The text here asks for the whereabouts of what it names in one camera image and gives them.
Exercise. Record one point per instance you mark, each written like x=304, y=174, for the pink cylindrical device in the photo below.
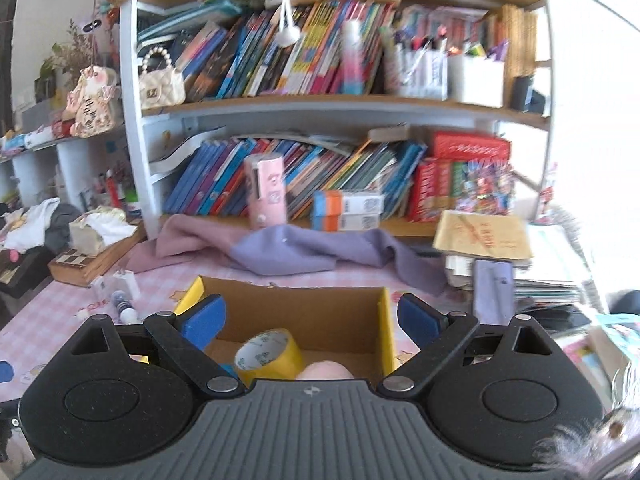
x=267, y=195

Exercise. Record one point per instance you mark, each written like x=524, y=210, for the white quilted handbag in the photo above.
x=161, y=87

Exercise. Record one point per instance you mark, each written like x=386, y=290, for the thick red book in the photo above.
x=424, y=190

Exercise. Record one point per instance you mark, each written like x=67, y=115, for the dark grey garment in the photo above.
x=65, y=227

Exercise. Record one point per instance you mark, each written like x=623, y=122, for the packing tape roll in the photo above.
x=287, y=360

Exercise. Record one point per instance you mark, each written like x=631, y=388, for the white hanging ornament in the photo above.
x=287, y=35

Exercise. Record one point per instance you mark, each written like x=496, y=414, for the orange and blue carton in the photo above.
x=350, y=222
x=350, y=204

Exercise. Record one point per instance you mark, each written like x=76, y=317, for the pink plush toy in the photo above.
x=325, y=371

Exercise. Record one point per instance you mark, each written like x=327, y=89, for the beige tissue box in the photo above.
x=100, y=232

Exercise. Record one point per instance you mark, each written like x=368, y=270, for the wooden chess box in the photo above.
x=95, y=267

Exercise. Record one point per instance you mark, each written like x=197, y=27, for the white pen holder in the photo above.
x=475, y=82

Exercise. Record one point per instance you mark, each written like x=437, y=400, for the row of blue-spined books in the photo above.
x=215, y=180

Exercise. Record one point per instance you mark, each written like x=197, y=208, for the white bookshelf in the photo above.
x=132, y=85

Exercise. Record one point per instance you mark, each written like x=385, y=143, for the green-spined book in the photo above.
x=460, y=185

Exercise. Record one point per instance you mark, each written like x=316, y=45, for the stack of papers and booklets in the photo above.
x=550, y=270

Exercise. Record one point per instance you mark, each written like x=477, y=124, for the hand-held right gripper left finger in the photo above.
x=202, y=322

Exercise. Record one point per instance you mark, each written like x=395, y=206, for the pink checked tablecloth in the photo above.
x=50, y=320

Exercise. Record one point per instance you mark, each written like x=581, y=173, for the pink and purple cloth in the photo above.
x=300, y=252

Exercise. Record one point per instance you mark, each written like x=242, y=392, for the slim red book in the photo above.
x=445, y=187

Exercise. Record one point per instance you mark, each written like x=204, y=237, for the white t-shirt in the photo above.
x=30, y=225

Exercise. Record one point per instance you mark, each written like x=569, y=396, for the group of craft bottles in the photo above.
x=117, y=192

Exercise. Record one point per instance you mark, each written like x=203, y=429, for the black flat object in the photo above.
x=555, y=317

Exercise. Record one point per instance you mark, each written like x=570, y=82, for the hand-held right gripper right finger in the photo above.
x=420, y=322

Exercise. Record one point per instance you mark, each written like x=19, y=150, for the yellow cardboard box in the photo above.
x=300, y=320

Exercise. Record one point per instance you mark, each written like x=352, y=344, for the dark spray bottle white cap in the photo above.
x=122, y=307

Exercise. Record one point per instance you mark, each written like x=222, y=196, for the smartphone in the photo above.
x=492, y=290

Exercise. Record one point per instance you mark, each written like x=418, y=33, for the white open booklet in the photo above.
x=175, y=152

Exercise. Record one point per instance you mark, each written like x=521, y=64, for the pile of thick textbooks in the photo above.
x=605, y=355

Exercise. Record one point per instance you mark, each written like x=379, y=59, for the row of tan-spined books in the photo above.
x=520, y=40

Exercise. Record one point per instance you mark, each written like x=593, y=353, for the clear pen holder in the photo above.
x=425, y=75

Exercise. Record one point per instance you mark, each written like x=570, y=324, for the row of colourful thin books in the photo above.
x=300, y=50

